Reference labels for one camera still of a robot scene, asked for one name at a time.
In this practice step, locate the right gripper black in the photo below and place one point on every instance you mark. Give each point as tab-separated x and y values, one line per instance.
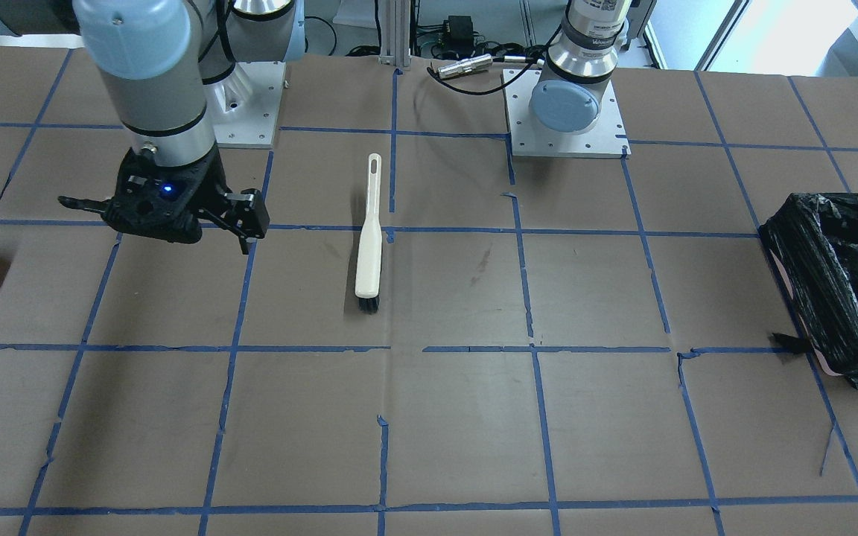
214	186

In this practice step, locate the black bag lined bin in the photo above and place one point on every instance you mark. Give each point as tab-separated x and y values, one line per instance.
813	239

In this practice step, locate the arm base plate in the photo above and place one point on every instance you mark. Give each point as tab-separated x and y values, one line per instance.
605	140
244	106

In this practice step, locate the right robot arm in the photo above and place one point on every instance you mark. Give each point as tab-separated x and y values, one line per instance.
173	71

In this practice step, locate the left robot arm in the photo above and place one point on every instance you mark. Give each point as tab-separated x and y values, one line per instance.
578	64

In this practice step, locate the beige hand brush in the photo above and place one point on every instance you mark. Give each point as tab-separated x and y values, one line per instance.
369	252

